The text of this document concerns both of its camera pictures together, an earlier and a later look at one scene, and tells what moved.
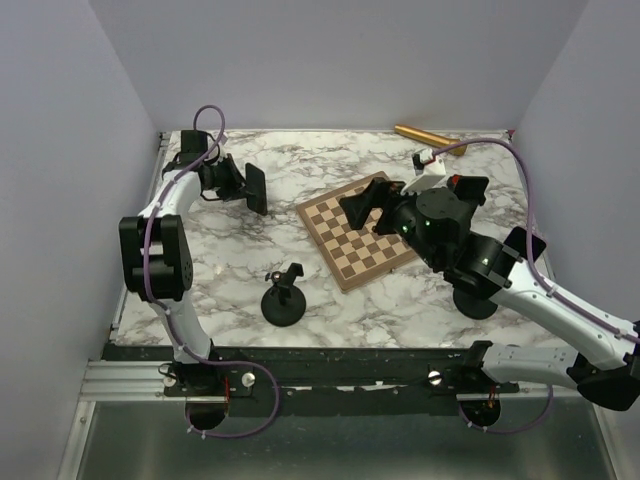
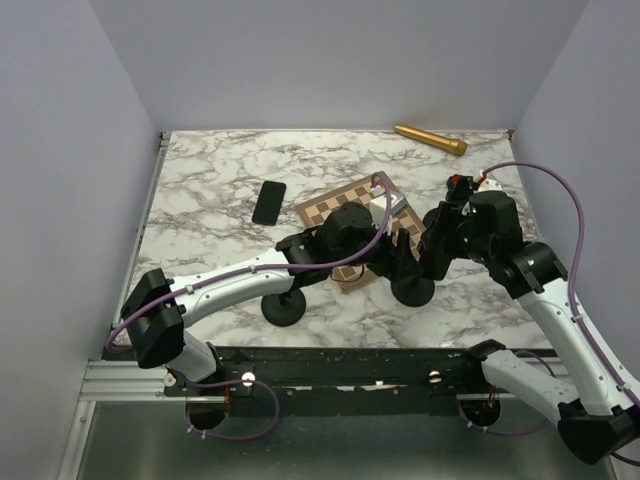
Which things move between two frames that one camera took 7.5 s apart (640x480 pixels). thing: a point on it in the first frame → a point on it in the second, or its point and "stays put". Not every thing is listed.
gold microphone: (431, 138) stays put
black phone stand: (283, 304) stays put
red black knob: (453, 181) stays put
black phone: (256, 189) → (269, 203)
